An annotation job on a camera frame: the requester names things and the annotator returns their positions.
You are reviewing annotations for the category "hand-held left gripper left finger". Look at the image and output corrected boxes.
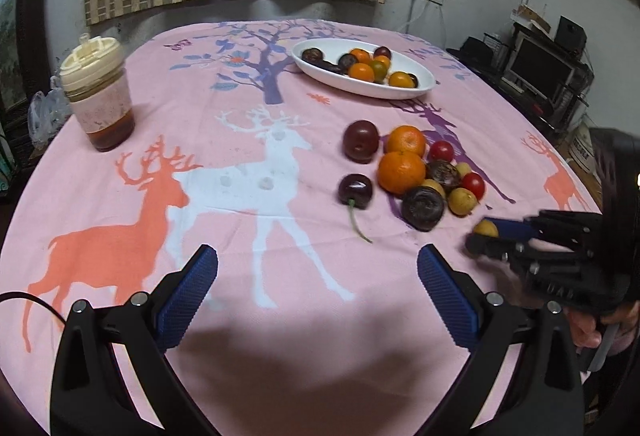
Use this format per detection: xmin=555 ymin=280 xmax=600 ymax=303
xmin=49 ymin=243 xmax=220 ymax=436

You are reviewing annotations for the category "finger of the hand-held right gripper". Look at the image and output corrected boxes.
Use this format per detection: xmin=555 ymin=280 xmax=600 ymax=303
xmin=484 ymin=211 xmax=603 ymax=244
xmin=466 ymin=236 xmax=561 ymax=277

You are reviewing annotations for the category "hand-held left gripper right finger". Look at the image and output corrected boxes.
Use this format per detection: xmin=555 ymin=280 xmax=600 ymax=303
xmin=416 ymin=243 xmax=586 ymax=436

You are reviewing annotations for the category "white oval plate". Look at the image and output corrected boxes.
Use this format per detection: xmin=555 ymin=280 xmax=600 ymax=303
xmin=291 ymin=37 xmax=436 ymax=99

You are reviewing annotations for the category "small yellowish tangerine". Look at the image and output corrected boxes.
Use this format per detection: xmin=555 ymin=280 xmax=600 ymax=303
xmin=370 ymin=57 xmax=392 ymax=84

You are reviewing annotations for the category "person's right hand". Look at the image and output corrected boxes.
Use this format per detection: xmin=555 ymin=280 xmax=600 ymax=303
xmin=567 ymin=308 xmax=609 ymax=351

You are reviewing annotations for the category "white plastic bucket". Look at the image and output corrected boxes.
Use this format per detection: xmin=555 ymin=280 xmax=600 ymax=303
xmin=570 ymin=123 xmax=601 ymax=172

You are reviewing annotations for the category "black computer desk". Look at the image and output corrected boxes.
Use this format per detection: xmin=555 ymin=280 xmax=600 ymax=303
xmin=450 ymin=31 xmax=596 ymax=137

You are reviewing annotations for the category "dark cherry with stem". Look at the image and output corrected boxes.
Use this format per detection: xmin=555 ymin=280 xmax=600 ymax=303
xmin=338 ymin=173 xmax=374 ymax=244

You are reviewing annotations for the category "computer monitor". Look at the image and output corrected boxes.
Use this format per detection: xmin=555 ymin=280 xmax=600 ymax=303
xmin=504 ymin=33 xmax=576 ymax=99

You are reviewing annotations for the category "black speaker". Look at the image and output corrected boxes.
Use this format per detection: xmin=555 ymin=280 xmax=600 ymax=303
xmin=554 ymin=16 xmax=588 ymax=52

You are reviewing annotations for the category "small cardboard box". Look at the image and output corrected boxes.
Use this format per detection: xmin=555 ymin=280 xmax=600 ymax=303
xmin=510 ymin=5 xmax=553 ymax=34

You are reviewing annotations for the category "pink deer print tablecloth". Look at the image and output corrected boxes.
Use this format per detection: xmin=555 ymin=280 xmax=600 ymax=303
xmin=0 ymin=18 xmax=608 ymax=436

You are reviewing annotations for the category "clear cup with beige lid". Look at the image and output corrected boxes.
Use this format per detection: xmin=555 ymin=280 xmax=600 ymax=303
xmin=60 ymin=33 xmax=136 ymax=153

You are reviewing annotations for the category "clear plastic bag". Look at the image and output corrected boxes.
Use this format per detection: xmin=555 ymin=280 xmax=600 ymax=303
xmin=27 ymin=88 xmax=73 ymax=149

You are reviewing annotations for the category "dark wooden framed panel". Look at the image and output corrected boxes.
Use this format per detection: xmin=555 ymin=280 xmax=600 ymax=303
xmin=0 ymin=0 xmax=53 ymax=117

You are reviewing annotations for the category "black cable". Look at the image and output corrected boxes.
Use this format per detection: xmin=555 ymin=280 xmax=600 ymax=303
xmin=0 ymin=291 xmax=66 ymax=329

